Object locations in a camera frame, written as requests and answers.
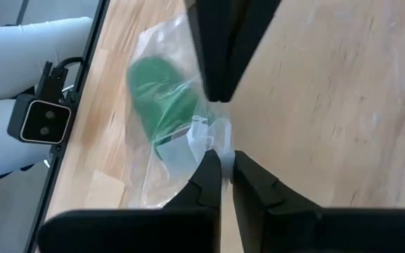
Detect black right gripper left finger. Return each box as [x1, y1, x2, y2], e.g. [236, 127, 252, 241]
[37, 149, 223, 253]

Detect black camera cable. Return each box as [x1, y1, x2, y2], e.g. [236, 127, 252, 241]
[56, 56, 84, 71]

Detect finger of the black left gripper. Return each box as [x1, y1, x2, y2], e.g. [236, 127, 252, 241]
[185, 0, 240, 103]
[223, 0, 283, 103]

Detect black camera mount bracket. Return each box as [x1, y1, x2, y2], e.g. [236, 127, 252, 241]
[35, 61, 69, 105]

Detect clear plastic zip bag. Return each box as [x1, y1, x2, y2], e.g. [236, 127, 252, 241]
[124, 10, 237, 209]

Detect black table-level camera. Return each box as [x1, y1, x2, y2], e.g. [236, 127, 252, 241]
[7, 93, 72, 145]

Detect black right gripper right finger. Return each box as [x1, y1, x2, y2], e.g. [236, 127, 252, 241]
[232, 150, 405, 253]

